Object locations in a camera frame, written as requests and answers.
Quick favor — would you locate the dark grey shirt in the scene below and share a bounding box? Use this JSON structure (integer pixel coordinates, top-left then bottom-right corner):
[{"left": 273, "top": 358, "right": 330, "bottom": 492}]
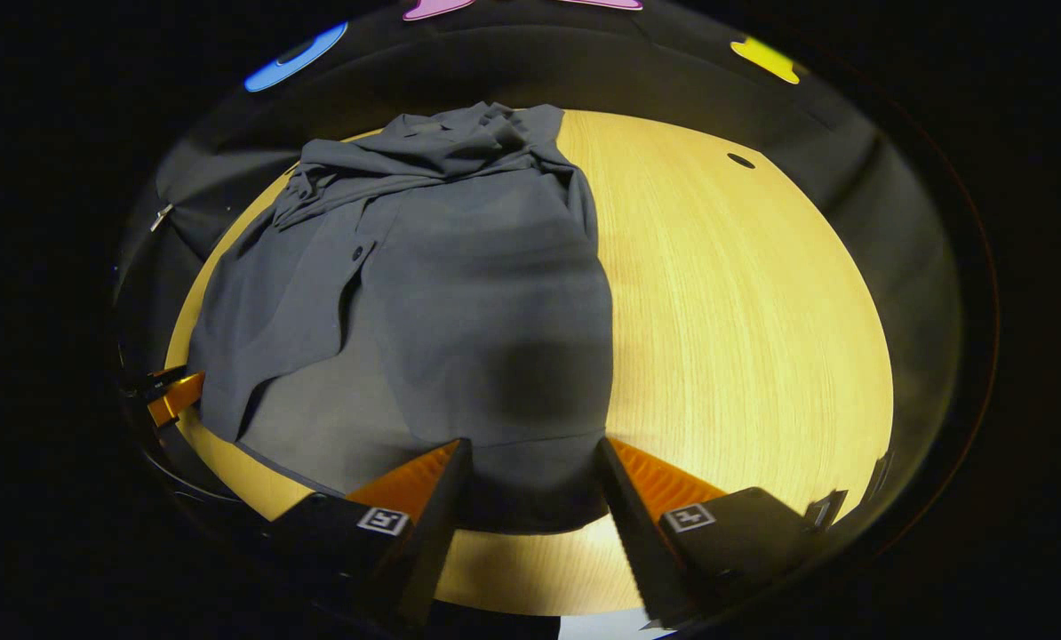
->
[{"left": 184, "top": 100, "right": 618, "bottom": 536}]

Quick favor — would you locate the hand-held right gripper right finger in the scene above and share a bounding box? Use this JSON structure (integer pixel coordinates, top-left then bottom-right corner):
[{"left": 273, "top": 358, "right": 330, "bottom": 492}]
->
[{"left": 594, "top": 435, "right": 823, "bottom": 629}]

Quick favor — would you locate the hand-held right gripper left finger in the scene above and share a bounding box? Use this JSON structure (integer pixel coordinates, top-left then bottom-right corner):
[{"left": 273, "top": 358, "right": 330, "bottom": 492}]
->
[{"left": 268, "top": 437, "right": 475, "bottom": 629}]

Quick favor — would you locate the black backdrop cloth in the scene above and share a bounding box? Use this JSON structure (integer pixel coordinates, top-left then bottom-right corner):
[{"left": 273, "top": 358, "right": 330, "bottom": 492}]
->
[{"left": 113, "top": 0, "right": 971, "bottom": 534}]

